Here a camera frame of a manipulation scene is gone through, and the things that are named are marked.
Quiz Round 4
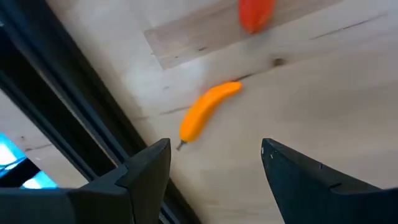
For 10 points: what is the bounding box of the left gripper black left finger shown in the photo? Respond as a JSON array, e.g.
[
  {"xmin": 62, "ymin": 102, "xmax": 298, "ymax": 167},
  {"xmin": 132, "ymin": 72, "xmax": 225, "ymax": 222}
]
[{"xmin": 0, "ymin": 138, "xmax": 172, "ymax": 224}]

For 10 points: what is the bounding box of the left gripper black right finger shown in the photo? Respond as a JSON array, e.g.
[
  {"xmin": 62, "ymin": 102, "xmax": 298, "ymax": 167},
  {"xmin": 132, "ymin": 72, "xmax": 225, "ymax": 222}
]
[{"xmin": 261, "ymin": 138, "xmax": 398, "ymax": 224}]

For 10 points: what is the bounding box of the orange chili pepper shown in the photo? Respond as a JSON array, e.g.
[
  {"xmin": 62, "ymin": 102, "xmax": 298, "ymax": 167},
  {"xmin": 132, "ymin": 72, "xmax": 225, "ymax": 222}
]
[{"xmin": 176, "ymin": 80, "xmax": 243, "ymax": 152}]

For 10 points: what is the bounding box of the red chili pepper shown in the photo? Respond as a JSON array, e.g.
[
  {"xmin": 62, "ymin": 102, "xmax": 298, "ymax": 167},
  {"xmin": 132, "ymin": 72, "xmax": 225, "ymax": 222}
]
[{"xmin": 238, "ymin": 0, "xmax": 277, "ymax": 34}]

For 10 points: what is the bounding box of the black metal table frame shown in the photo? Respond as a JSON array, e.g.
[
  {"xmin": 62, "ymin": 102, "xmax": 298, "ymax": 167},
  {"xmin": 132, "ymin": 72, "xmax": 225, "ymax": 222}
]
[{"xmin": 0, "ymin": 0, "xmax": 203, "ymax": 224}]

